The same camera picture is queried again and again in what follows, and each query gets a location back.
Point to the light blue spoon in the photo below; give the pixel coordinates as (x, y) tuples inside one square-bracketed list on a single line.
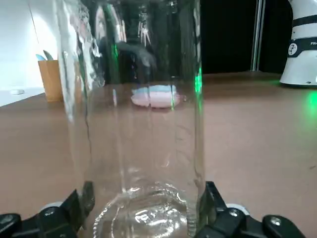
[(40, 57)]

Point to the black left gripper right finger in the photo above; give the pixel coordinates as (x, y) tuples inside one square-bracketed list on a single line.
[(227, 220)]

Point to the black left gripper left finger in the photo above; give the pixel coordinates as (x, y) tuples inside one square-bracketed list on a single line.
[(49, 223)]

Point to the pale pink plate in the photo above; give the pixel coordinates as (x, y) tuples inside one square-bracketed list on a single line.
[(158, 100)]

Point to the light blue plate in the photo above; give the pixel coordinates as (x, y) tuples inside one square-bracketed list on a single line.
[(158, 88)]

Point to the clear glass jar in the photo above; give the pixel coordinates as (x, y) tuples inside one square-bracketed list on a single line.
[(136, 148)]

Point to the brown utensil cup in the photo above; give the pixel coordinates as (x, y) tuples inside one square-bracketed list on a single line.
[(50, 81)]

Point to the grey-green utensil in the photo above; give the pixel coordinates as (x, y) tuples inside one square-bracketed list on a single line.
[(48, 55)]

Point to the silver frame post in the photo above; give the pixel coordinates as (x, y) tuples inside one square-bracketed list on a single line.
[(256, 37)]

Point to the small white plastic object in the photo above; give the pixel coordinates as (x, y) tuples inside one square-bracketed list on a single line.
[(16, 91)]

